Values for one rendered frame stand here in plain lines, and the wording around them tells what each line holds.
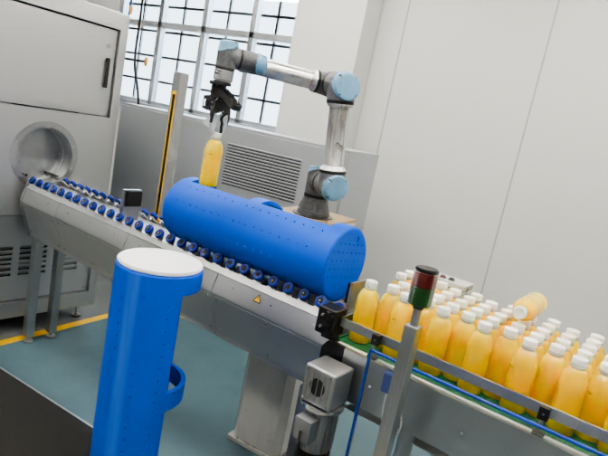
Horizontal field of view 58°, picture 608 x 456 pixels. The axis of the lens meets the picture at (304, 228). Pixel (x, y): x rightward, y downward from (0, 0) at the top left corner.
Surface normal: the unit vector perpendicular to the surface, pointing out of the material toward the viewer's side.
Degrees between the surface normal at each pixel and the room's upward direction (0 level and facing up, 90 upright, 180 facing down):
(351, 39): 90
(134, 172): 90
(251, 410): 90
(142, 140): 90
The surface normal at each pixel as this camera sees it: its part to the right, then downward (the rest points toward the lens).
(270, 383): -0.50, 0.07
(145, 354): 0.17, 0.22
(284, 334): -0.61, 0.36
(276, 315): -0.49, -0.29
